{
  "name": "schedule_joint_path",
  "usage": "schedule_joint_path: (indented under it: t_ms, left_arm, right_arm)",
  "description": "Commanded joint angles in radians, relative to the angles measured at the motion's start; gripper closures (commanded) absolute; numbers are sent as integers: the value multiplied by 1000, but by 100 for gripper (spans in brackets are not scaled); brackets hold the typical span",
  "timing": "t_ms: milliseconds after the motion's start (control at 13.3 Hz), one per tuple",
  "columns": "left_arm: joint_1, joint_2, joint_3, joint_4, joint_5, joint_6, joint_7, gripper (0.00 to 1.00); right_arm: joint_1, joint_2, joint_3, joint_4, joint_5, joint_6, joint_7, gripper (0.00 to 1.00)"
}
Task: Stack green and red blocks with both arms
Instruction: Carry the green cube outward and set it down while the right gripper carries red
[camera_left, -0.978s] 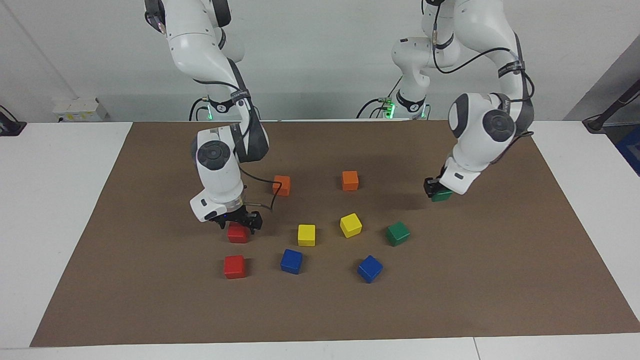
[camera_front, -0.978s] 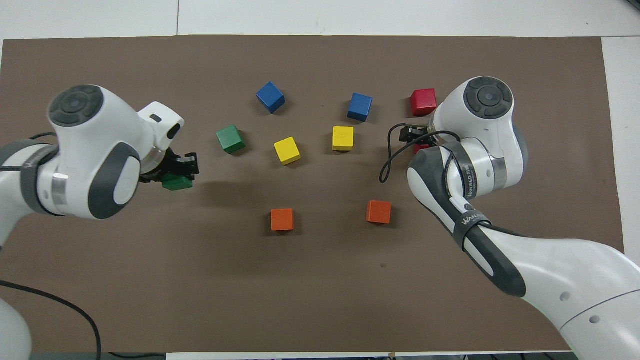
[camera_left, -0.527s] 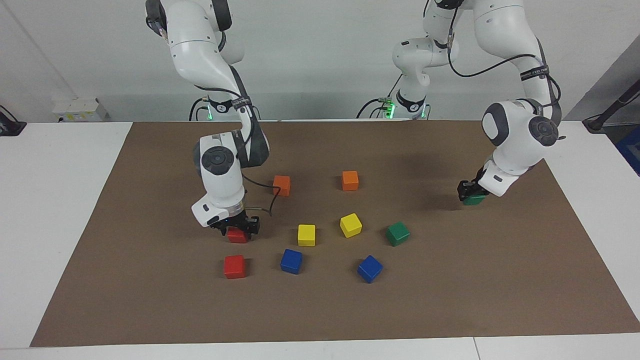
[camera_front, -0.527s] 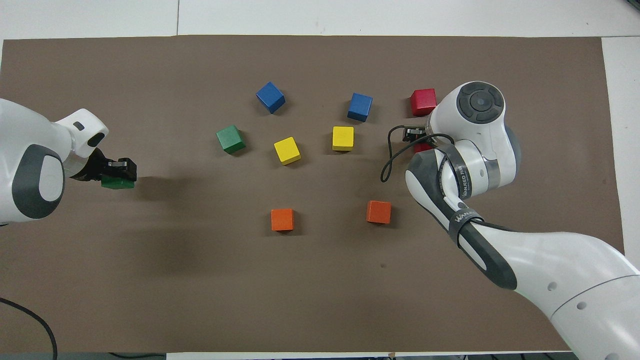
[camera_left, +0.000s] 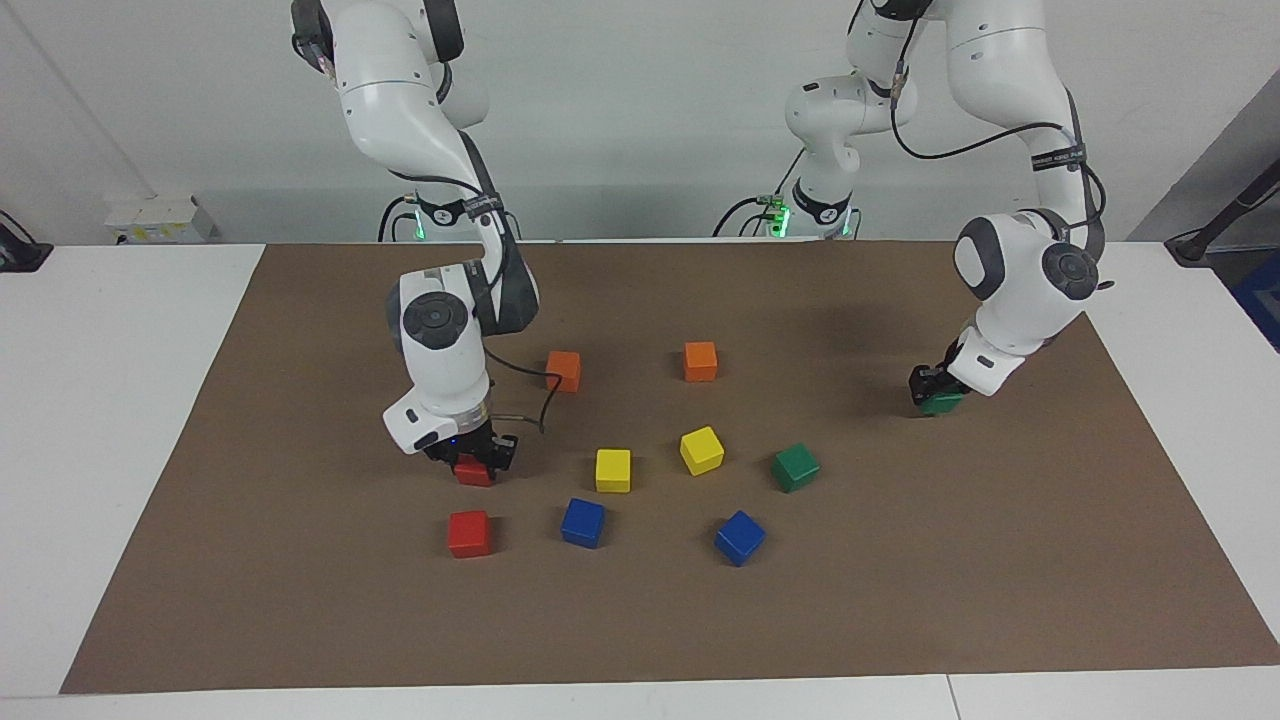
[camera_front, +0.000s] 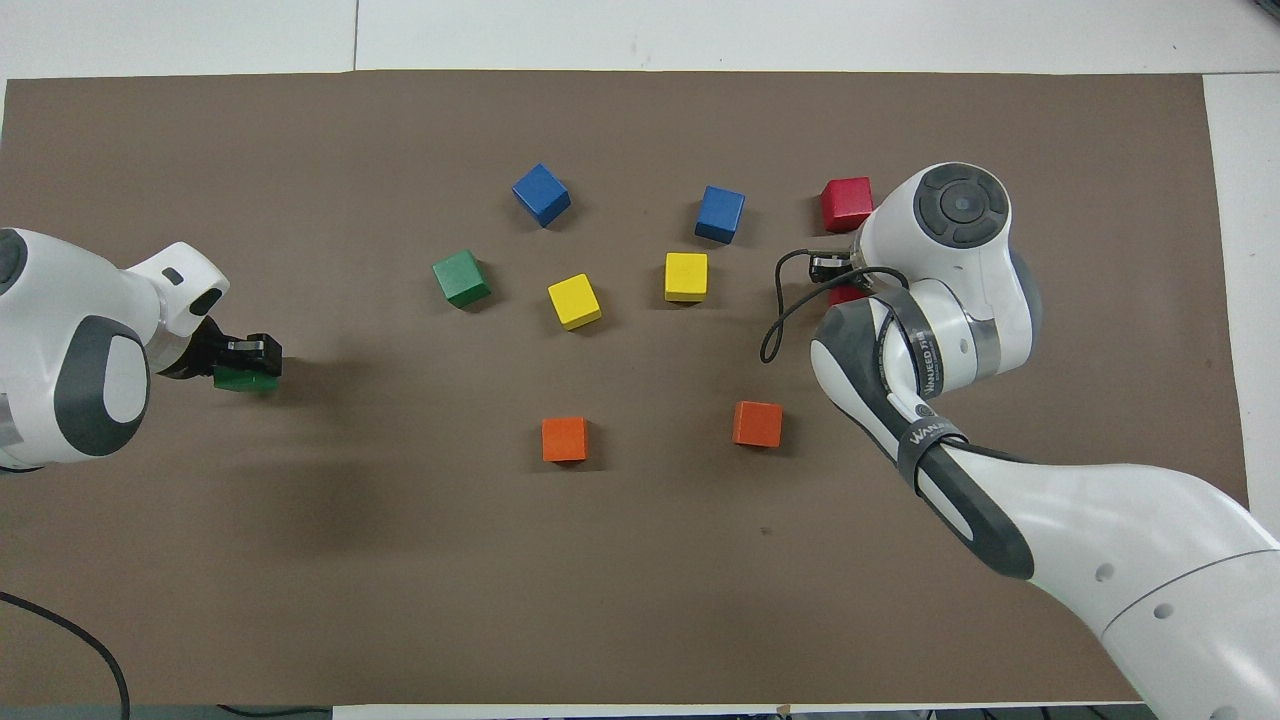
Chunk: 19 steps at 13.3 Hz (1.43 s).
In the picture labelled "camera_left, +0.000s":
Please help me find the black stand foot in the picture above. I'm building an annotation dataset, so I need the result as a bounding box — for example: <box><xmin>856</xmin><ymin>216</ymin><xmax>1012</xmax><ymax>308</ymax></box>
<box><xmin>0</xmin><ymin>210</ymin><xmax>53</xmax><ymax>273</ymax></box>

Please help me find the blue crate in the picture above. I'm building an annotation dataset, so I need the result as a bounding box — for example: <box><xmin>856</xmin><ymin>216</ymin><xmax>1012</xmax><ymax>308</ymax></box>
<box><xmin>1232</xmin><ymin>250</ymin><xmax>1280</xmax><ymax>351</ymax></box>

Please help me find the white box with yellow labels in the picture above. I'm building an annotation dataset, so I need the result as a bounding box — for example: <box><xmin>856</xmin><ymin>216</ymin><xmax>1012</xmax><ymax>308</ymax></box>
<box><xmin>105</xmin><ymin>195</ymin><xmax>219</xmax><ymax>246</ymax></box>

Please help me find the black base cable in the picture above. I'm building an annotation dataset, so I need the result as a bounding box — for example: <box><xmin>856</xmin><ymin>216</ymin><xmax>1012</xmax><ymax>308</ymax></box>
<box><xmin>712</xmin><ymin>150</ymin><xmax>806</xmax><ymax>238</ymax></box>
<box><xmin>377</xmin><ymin>194</ymin><xmax>423</xmax><ymax>243</ymax></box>

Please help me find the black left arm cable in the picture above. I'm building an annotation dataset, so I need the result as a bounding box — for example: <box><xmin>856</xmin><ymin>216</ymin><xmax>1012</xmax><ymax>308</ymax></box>
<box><xmin>888</xmin><ymin>0</ymin><xmax>1109</xmax><ymax>261</ymax></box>

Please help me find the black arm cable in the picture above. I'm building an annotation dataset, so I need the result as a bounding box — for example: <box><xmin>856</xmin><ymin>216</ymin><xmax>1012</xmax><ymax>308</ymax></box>
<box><xmin>888</xmin><ymin>0</ymin><xmax>1109</xmax><ymax>261</ymax></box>
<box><xmin>390</xmin><ymin>170</ymin><xmax>563</xmax><ymax>433</ymax></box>

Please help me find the brown table mat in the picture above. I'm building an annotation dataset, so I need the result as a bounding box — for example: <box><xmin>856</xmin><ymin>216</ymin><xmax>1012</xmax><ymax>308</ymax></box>
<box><xmin>60</xmin><ymin>240</ymin><xmax>1280</xmax><ymax>695</ymax></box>

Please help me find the blue wooden cube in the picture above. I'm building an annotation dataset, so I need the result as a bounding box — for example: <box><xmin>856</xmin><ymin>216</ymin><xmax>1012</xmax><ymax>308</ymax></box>
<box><xmin>560</xmin><ymin>498</ymin><xmax>607</xmax><ymax>550</ymax></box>
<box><xmin>714</xmin><ymin>510</ymin><xmax>767</xmax><ymax>568</ymax></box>

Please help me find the black tripod leg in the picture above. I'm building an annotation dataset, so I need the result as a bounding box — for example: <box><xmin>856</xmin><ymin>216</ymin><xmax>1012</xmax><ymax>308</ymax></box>
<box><xmin>1165</xmin><ymin>160</ymin><xmax>1280</xmax><ymax>266</ymax></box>

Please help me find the black right base cable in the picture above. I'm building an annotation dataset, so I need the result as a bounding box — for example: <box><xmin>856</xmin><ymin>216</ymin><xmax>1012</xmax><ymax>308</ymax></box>
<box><xmin>377</xmin><ymin>194</ymin><xmax>423</xmax><ymax>243</ymax></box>

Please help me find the black left base cable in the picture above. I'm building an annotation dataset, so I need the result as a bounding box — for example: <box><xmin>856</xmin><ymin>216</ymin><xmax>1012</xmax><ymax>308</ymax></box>
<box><xmin>712</xmin><ymin>150</ymin><xmax>806</xmax><ymax>238</ymax></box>

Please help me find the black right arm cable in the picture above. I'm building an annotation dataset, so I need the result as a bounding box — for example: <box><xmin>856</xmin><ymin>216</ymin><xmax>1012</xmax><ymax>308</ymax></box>
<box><xmin>390</xmin><ymin>170</ymin><xmax>563</xmax><ymax>433</ymax></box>

